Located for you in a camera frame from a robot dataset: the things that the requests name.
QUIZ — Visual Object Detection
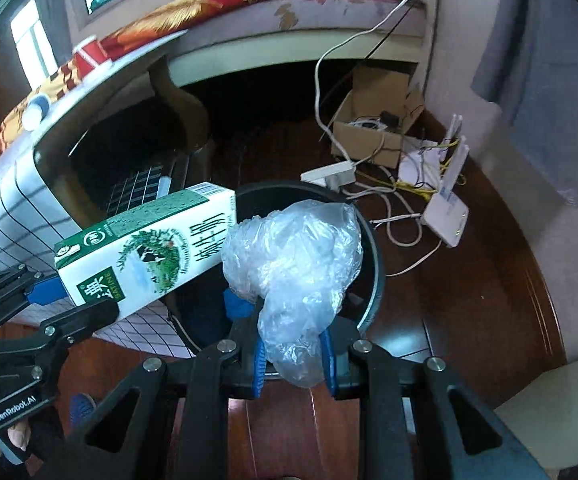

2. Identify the clear plastic bag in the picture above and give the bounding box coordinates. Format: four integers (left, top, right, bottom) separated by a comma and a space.
221, 200, 363, 388

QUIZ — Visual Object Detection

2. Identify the green white milk carton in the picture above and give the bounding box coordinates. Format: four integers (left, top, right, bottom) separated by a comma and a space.
54, 182, 237, 320

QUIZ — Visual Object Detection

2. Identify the blue and white paper cup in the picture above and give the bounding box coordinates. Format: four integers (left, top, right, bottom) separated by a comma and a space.
21, 93, 51, 131

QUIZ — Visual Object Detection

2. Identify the red paper cup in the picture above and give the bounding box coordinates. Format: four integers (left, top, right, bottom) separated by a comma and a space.
72, 35, 112, 80

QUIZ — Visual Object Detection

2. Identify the black trash bucket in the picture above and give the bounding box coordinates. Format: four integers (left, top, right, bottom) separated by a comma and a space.
165, 181, 385, 359

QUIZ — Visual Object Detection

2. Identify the left hand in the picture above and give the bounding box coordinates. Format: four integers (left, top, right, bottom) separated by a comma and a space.
7, 419, 32, 452

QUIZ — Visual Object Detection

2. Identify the blue striped slipper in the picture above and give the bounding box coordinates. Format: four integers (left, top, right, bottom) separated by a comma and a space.
68, 392, 97, 430

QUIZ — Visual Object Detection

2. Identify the white grid bed sheet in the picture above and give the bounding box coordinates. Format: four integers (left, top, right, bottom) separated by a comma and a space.
0, 29, 196, 361

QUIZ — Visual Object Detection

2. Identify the white power strip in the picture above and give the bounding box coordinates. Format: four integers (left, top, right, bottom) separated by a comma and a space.
301, 160, 356, 192

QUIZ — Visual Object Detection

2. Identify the white router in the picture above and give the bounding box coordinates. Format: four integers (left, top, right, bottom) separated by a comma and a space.
421, 114, 469, 248

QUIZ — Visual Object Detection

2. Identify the cardboard box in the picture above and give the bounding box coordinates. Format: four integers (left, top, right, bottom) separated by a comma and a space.
331, 66, 425, 169

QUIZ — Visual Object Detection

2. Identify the side window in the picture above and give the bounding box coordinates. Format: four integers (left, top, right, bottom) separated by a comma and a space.
10, 0, 58, 90

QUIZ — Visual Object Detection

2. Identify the grey hanging cloth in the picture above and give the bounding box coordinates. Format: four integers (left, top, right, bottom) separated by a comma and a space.
472, 0, 578, 207

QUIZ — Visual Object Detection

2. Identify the wooden bed frame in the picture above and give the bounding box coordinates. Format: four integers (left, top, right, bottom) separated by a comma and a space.
34, 58, 214, 228

